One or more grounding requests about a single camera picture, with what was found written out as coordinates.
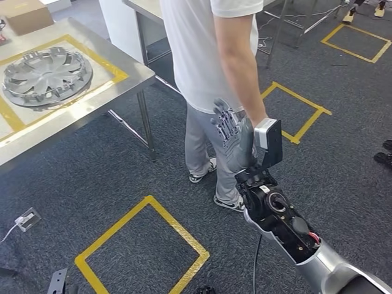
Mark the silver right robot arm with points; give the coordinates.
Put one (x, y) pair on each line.
(306, 247)

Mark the cardboard box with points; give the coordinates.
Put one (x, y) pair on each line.
(27, 16)

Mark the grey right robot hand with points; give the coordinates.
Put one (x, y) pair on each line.
(242, 146)

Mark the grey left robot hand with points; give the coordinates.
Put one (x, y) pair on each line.
(72, 289)

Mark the yellow floor tape square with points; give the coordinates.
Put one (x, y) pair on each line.
(300, 98)

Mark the person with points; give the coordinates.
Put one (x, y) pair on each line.
(196, 48)
(349, 16)

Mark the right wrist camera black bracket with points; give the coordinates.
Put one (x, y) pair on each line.
(273, 142)

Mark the black shoe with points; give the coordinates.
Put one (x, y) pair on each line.
(388, 145)
(384, 159)

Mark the steel workbench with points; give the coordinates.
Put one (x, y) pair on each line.
(134, 77)
(128, 32)

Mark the silver plastic wheel hubcap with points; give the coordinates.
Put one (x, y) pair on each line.
(46, 77)

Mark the yellow workbench marking tape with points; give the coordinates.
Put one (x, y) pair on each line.
(101, 61)

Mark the silver floor socket box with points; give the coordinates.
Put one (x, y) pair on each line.
(29, 219)

